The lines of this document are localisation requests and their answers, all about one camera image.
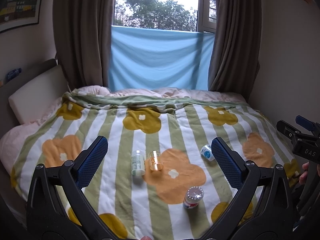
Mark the light blue hanging cloth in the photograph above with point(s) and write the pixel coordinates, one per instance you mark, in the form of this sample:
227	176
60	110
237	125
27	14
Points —
152	58

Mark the person's right hand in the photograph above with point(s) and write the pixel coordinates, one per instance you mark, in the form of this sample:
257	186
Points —
304	175

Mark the left brown curtain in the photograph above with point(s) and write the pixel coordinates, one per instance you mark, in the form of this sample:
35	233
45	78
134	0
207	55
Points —
82	35

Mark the clear orange plastic cup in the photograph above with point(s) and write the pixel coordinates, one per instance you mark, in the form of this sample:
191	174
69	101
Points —
154	159

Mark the red label plastic cup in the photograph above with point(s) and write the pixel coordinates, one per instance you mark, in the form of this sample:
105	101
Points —
192	197

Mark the striped floral blanket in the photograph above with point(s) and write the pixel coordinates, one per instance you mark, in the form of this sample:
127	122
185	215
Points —
158	178

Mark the framed wall picture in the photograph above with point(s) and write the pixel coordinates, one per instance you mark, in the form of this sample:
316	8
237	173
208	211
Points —
19	13

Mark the brown curtain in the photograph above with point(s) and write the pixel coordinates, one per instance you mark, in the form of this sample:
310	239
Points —
234	63
82	35

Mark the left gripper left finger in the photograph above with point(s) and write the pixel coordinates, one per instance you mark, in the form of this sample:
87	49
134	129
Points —
57	208

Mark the right brown curtain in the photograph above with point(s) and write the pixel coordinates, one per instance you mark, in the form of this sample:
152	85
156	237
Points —
234	63

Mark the blue object on headboard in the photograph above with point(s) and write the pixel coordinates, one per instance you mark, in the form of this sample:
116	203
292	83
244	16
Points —
13	74

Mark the beige padded headboard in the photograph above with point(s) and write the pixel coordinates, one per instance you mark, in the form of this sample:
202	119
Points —
28	96

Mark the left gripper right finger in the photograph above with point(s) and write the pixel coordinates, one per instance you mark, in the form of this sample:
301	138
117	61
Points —
261	208

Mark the green label white bottle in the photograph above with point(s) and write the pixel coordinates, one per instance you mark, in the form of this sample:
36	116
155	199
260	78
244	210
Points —
138	163

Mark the window frame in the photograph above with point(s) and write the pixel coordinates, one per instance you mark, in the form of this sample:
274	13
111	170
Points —
180	15

